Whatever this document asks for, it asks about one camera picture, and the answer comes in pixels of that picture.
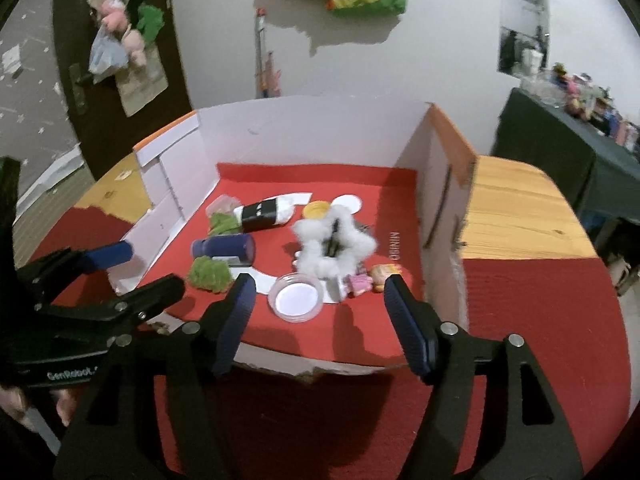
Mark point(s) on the dark blue ink bottle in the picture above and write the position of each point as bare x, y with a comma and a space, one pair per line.
234, 249

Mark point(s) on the small pink figurine jar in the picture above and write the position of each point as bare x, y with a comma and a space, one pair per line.
354, 285

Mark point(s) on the grey square device case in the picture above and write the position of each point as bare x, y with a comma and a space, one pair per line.
363, 228

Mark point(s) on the red table mat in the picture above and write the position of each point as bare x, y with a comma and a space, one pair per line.
362, 427

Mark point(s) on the dark green covered side table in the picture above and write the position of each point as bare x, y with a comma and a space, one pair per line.
597, 177

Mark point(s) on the dark wooden door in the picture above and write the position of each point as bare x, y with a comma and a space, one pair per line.
105, 134

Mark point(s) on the open cardboard box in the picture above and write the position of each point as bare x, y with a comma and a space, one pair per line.
400, 166

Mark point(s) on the clear round plastic lid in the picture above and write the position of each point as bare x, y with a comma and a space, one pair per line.
296, 297

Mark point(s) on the green plush hanging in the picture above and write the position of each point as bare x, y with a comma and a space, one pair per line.
150, 22

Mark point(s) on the yellow small figurine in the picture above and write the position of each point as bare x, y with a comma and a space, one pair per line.
381, 272

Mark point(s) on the clear small plastic container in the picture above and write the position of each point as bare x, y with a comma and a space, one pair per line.
223, 204

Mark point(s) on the clear plastic bag hanging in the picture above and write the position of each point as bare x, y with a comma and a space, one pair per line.
107, 56

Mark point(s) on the green fuzzy ball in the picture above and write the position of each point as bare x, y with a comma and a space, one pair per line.
223, 223
210, 275

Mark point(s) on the person's left hand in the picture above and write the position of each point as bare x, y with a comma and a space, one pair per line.
15, 403

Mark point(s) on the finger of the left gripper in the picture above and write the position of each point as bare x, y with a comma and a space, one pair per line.
114, 317
46, 277

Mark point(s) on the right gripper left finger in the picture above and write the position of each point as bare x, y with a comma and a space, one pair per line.
145, 415

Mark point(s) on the white fluffy star plush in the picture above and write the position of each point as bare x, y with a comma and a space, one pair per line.
333, 246

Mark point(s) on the pink plush toy hanging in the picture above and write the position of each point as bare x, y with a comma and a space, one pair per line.
115, 20

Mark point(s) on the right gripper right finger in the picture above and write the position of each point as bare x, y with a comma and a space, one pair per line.
492, 413

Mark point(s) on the yellow bottle cap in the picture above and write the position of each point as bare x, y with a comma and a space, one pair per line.
316, 210

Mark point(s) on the black white plush roll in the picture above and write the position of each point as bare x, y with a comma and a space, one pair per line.
264, 215

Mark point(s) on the brown paper bag hanging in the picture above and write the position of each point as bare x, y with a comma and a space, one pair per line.
137, 87

